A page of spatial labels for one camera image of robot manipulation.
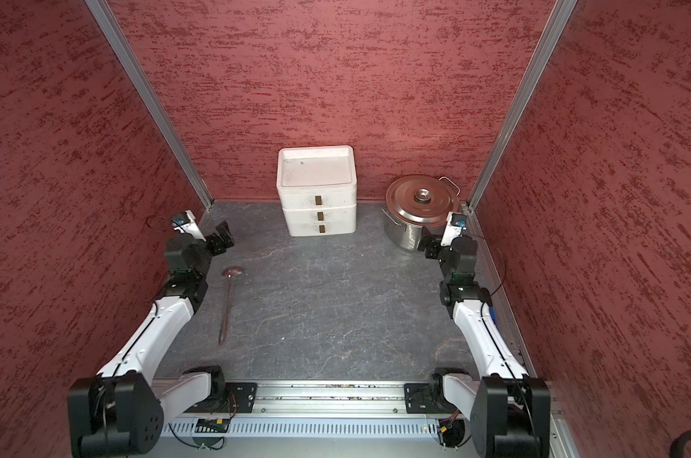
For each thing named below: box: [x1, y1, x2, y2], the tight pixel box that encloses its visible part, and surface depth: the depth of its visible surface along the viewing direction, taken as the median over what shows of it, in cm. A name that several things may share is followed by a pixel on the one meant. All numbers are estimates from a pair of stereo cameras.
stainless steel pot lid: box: [385, 174, 460, 228], surface depth 100 cm
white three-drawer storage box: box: [276, 145, 358, 238], surface depth 101 cm
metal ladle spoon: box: [218, 266, 245, 348], surface depth 91 cm
